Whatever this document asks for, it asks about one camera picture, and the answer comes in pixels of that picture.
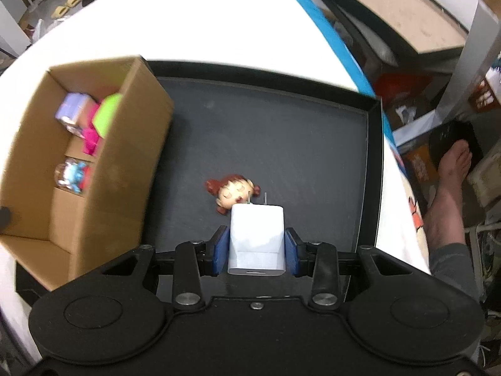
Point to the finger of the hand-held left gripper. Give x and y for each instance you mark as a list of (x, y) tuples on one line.
[(4, 218)]

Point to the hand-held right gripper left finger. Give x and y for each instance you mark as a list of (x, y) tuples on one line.
[(221, 251)]

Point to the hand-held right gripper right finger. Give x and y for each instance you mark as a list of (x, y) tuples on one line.
[(292, 253)]

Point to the white charger plug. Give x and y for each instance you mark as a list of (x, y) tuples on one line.
[(256, 243)]

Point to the clear capsule blue figurine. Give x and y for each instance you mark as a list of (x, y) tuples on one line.
[(72, 174)]

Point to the black shallow tray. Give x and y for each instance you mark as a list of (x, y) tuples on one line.
[(274, 145)]

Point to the brown cardboard box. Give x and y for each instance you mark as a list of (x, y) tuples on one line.
[(117, 203)]

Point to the green and pink toy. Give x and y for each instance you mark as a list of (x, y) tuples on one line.
[(108, 113)]

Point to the brown-haired doll figurine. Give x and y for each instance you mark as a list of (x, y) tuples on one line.
[(229, 192)]

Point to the small purple printed box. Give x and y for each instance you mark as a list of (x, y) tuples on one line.
[(72, 111)]

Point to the person's right leg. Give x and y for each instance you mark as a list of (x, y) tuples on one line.
[(450, 196)]

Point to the clear plastic bag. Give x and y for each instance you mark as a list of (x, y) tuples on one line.
[(41, 30)]

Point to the black sandal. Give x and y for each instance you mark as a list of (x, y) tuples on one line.
[(450, 135)]

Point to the red bag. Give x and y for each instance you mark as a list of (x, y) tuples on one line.
[(399, 85)]

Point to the yellow slipper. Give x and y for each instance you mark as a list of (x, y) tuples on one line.
[(72, 2), (59, 11)]

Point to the black box with brown base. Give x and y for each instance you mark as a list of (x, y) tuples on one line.
[(391, 8)]

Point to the metal storage shelf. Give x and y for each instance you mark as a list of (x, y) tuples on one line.
[(475, 47)]

